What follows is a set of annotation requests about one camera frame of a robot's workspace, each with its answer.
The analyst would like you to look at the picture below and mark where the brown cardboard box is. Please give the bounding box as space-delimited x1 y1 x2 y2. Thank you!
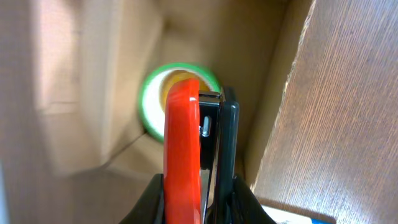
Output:
1 1 315 223

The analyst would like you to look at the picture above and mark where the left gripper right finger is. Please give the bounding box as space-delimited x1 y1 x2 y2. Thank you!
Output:
231 176 276 224

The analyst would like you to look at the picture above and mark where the blue whiteboard marker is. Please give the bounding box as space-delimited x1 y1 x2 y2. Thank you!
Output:
261 205 333 224

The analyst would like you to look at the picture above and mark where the red black stapler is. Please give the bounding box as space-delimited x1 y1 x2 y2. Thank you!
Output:
164 78 239 223

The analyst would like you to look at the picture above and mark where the green tape roll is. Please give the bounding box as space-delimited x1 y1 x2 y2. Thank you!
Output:
137 62 221 142

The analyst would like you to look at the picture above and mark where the small yellow tape roll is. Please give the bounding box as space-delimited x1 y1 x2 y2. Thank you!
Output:
160 70 210 111

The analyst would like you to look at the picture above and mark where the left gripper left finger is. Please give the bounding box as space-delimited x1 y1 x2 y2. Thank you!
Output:
119 174 165 224

